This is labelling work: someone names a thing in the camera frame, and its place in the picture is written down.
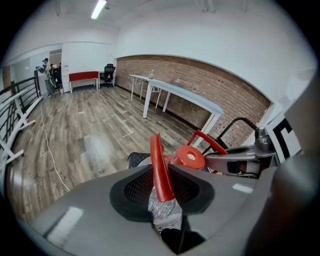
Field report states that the clear water jug red cap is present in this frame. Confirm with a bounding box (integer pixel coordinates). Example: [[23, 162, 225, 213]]
[[147, 129, 229, 230]]

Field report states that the black office chair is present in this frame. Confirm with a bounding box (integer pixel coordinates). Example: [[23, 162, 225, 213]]
[[102, 63, 117, 89]]

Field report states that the small white-legged pale table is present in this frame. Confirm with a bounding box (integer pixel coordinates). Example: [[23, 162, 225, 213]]
[[129, 73, 164, 101]]

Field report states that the black metal railing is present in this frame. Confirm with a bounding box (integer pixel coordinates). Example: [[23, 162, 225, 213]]
[[0, 76, 42, 141]]

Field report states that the fluorescent ceiling light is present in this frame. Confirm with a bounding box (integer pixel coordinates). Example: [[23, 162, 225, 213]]
[[90, 0, 109, 21]]

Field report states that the white floor cable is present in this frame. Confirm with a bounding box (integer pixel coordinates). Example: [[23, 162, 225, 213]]
[[38, 104, 72, 192]]

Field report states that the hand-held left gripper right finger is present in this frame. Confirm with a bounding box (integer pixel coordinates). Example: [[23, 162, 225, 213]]
[[167, 163, 277, 256]]

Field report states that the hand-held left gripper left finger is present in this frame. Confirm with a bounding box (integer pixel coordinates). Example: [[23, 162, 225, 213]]
[[17, 164, 176, 256]]

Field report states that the long white-legged pale table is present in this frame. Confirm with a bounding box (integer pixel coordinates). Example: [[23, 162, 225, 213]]
[[142, 78, 225, 149]]

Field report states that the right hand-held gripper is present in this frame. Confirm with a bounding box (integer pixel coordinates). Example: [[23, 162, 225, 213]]
[[203, 74, 320, 177]]

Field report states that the red desk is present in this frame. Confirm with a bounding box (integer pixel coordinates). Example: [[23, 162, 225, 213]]
[[68, 71, 100, 94]]

